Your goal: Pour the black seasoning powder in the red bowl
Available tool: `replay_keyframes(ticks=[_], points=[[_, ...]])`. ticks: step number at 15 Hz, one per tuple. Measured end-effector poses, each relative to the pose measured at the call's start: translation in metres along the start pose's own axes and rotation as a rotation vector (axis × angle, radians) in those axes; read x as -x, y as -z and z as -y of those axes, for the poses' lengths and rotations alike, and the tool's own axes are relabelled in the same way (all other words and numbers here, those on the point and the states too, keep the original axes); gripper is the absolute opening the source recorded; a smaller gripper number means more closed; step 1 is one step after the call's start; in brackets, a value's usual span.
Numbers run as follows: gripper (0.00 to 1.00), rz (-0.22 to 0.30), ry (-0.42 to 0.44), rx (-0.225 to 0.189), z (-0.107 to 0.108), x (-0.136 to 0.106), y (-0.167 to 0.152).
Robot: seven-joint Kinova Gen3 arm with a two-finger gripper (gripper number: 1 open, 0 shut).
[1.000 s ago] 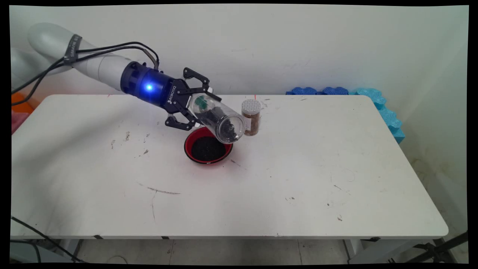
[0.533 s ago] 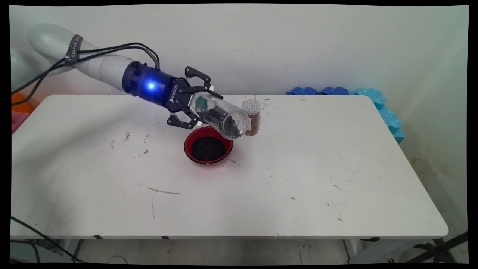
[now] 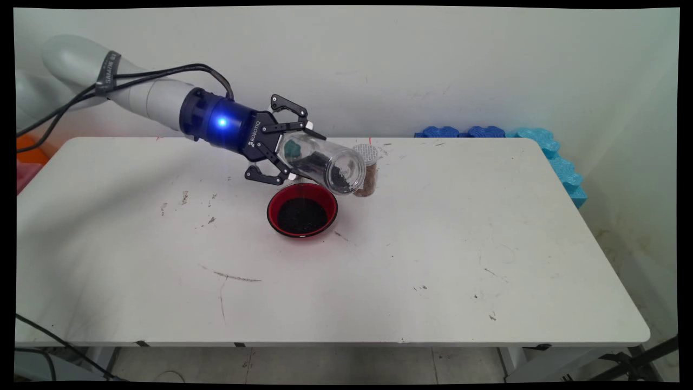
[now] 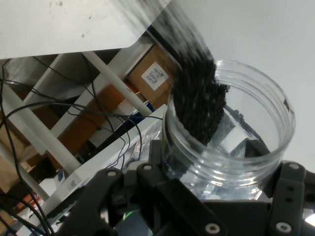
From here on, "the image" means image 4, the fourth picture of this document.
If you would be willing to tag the orange-brown cardboard box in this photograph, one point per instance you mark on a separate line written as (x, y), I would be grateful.
(81, 127)

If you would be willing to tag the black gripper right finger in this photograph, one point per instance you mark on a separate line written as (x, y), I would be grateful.
(292, 196)

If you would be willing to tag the white frame beam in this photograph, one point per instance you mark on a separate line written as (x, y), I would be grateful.
(37, 127)

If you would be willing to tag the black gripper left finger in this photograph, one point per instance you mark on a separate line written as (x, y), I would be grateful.
(98, 196)

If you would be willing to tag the plain brown cardboard box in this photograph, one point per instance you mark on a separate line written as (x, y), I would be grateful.
(9, 147)

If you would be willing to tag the black grains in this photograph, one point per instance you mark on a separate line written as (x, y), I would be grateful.
(197, 103)

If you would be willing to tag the cardboard box white label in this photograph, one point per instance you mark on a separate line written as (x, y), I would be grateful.
(137, 78)

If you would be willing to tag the clear plastic jar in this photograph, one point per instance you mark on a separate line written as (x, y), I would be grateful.
(270, 98)

